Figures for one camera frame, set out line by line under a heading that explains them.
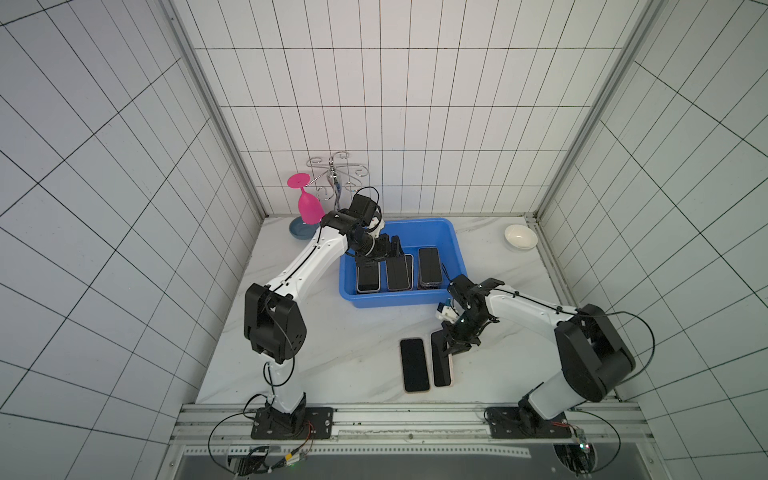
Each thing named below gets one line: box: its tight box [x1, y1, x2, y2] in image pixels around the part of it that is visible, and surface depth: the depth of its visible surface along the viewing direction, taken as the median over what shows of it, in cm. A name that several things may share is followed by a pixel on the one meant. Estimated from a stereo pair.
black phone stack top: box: [386, 256, 411, 290], surface depth 100 cm
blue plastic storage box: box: [339, 218, 468, 309], surface depth 98 cm
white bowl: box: [504, 224, 538, 250], surface depth 109 cm
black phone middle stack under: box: [409, 254, 415, 291], surface depth 102 cm
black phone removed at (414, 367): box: [400, 338, 429, 392], surface depth 84 cm
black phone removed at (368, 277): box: [357, 261, 381, 293], surface depth 97 cm
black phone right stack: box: [418, 247, 443, 290], surface depth 102 cm
